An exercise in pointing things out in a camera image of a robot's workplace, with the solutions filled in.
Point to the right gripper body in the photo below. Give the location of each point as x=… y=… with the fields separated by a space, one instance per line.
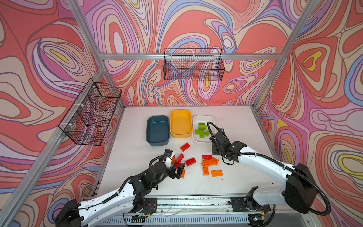
x=216 y=151

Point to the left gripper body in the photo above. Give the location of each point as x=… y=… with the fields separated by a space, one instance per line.
x=165 y=171

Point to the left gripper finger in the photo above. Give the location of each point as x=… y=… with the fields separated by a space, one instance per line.
x=180 y=170
x=174 y=175

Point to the orange lego brick bottom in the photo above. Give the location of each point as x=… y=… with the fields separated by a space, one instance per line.
x=183 y=174

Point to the small orange lego brick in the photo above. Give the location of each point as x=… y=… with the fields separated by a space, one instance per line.
x=173 y=159

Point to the green lego brick top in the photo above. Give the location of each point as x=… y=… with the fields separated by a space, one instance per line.
x=202 y=127

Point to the long green lego brick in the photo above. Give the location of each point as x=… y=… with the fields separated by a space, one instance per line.
x=199 y=132

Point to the orange lego chassis plate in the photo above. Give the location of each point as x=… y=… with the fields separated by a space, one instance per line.
x=210 y=162

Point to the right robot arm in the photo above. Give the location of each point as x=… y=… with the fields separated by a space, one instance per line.
x=297 y=189

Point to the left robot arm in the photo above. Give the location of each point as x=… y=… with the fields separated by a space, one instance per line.
x=128 y=198

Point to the red lego brick upright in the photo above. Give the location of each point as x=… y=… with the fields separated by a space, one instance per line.
x=180 y=158

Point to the red lego brick centre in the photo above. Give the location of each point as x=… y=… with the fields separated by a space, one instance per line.
x=190 y=162

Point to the red lego brick right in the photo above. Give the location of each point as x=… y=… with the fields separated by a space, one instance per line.
x=207 y=157

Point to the red lego brick far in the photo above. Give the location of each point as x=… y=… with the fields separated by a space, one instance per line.
x=185 y=147

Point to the white plastic bin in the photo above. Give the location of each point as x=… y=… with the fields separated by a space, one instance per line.
x=205 y=119

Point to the dark teal plastic bin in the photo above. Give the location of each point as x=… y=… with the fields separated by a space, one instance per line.
x=157 y=130

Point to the yellow plastic bin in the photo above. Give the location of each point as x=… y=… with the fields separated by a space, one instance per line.
x=181 y=124

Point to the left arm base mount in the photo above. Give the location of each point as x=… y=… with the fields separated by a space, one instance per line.
x=145 y=205

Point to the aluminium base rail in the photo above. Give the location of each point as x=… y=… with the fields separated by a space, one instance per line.
x=204 y=210

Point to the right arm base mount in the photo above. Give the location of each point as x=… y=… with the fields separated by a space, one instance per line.
x=242 y=204

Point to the black wire basket back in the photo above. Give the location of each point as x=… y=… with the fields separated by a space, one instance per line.
x=197 y=64

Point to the black wire basket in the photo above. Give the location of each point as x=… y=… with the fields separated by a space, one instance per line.
x=197 y=64
x=91 y=113

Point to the black wire basket left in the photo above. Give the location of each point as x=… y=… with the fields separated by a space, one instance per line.
x=91 y=113

